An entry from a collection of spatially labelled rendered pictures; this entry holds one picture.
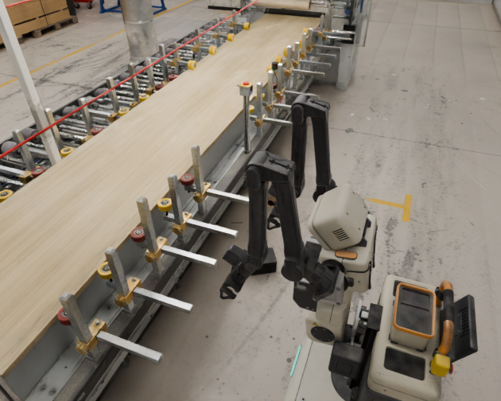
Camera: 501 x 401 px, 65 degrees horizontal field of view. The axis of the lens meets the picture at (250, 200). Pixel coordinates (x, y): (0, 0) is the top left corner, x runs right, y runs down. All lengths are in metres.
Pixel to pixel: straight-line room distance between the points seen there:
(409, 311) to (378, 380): 0.29
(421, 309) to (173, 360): 1.50
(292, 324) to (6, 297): 1.64
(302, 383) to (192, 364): 0.72
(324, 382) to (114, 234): 1.29
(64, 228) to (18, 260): 0.25
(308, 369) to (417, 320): 0.74
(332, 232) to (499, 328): 1.91
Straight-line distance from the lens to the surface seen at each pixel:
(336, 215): 1.32
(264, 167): 1.09
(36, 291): 1.93
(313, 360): 2.25
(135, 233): 2.02
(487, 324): 3.07
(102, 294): 2.12
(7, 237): 2.27
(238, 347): 2.59
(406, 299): 1.77
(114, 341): 1.73
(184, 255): 1.93
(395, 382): 1.67
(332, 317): 1.69
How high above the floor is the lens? 2.23
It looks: 39 degrees down
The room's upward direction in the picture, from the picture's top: 1 degrees counter-clockwise
